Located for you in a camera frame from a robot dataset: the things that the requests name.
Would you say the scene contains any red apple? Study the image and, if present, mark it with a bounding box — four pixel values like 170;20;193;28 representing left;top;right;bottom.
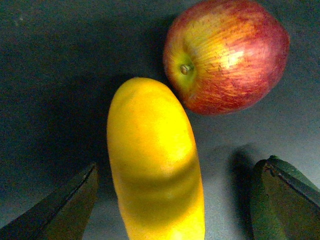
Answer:
163;0;290;115

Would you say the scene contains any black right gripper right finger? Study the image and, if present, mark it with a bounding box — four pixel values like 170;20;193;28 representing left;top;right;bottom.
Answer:
250;155;320;240

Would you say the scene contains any yellow mango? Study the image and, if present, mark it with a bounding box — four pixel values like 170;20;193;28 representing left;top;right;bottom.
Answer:
106;77;205;240

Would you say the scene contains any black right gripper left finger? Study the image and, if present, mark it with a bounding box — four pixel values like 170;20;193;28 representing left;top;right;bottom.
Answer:
0;163;99;240

